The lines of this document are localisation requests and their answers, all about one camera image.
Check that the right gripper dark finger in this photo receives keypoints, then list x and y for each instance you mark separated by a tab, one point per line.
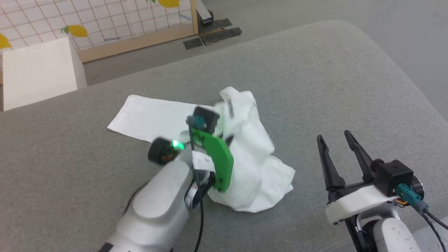
358	154
330	168

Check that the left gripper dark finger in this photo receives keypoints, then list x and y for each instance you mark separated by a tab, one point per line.
229	140

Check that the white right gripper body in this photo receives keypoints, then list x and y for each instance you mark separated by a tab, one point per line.
360	203

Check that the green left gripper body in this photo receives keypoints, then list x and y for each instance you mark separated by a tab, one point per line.
217	157

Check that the white garment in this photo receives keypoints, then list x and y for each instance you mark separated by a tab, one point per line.
252	175

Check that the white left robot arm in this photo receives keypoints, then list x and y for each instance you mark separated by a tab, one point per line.
157	206

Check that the white paper label tag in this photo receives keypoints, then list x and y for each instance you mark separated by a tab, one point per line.
203	161

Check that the left gripper black round motor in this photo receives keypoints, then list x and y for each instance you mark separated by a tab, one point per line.
162	151

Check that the gripper black round motor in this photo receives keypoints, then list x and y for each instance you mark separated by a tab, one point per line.
162	151
418	187

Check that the right gripper black round motor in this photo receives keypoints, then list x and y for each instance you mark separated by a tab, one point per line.
418	187

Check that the small black floor plate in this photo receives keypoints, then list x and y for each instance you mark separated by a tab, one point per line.
193	43

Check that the black flat floor plate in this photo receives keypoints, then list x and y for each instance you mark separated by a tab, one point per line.
217	25
222	35

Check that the grey metal bar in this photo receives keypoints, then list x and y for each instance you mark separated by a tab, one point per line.
204	14

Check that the lemon print folding screen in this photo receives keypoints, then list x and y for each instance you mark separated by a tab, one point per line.
105	17

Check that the white box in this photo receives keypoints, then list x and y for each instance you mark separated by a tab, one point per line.
38	73

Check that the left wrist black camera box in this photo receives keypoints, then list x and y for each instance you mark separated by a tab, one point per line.
206	119

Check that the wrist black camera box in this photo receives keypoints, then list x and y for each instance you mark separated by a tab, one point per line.
392	175
206	119

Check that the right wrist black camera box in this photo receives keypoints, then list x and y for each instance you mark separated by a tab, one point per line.
392	175

